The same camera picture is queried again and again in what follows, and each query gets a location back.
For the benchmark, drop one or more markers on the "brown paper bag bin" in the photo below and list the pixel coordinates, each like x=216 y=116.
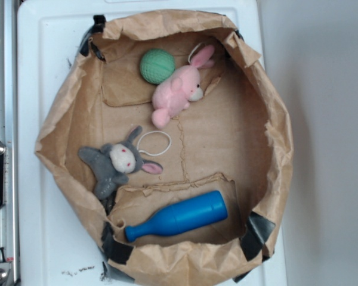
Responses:
x=236 y=139

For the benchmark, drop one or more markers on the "pink plush bunny toy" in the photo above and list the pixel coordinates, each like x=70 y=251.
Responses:
x=176 y=93

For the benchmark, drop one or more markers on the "gray plush donkey toy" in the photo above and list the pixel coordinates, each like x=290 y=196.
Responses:
x=112 y=163

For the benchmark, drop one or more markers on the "blue plastic bottle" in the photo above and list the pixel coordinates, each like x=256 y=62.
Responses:
x=181 y=217

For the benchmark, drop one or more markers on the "green textured ball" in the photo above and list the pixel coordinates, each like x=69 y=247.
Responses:
x=156 y=65

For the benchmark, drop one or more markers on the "white plastic tray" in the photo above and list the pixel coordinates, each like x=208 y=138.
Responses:
x=55 y=247

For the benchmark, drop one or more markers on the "aluminum frame rail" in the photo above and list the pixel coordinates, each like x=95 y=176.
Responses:
x=9 y=228

